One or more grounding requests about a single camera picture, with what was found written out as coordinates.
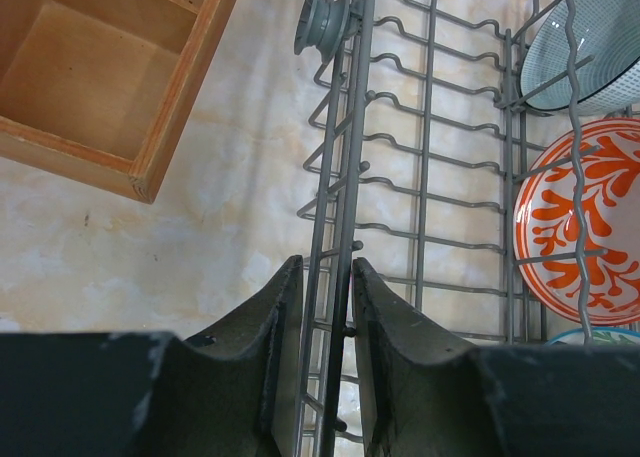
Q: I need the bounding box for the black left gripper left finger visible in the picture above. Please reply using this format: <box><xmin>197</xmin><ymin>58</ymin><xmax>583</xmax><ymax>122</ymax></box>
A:
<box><xmin>1</xmin><ymin>256</ymin><xmax>303</xmax><ymax>456</ymax></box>

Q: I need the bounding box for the pale green grid bowl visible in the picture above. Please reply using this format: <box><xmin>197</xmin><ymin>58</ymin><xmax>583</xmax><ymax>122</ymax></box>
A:
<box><xmin>520</xmin><ymin>0</ymin><xmax>639</xmax><ymax>116</ymax></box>

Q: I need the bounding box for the green leaf patterned bowl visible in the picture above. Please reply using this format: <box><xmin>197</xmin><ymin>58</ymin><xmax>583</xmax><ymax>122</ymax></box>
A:
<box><xmin>546</xmin><ymin>327</ymin><xmax>640</xmax><ymax>345</ymax></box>

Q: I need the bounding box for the wooden compartment tray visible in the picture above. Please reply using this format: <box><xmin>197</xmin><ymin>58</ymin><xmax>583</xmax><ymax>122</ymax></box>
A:
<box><xmin>1</xmin><ymin>0</ymin><xmax>237</xmax><ymax>203</ymax></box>

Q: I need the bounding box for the grey wire dish rack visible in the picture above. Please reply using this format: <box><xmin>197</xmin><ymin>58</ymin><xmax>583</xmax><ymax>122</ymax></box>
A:
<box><xmin>294</xmin><ymin>0</ymin><xmax>639</xmax><ymax>456</ymax></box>

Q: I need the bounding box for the orange white patterned bowl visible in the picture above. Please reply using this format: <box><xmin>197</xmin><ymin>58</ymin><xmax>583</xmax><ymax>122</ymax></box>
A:
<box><xmin>514</xmin><ymin>118</ymin><xmax>639</xmax><ymax>326</ymax></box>

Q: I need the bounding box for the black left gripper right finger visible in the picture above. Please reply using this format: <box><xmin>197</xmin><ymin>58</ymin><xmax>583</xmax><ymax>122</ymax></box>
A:
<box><xmin>352</xmin><ymin>258</ymin><xmax>639</xmax><ymax>456</ymax></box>

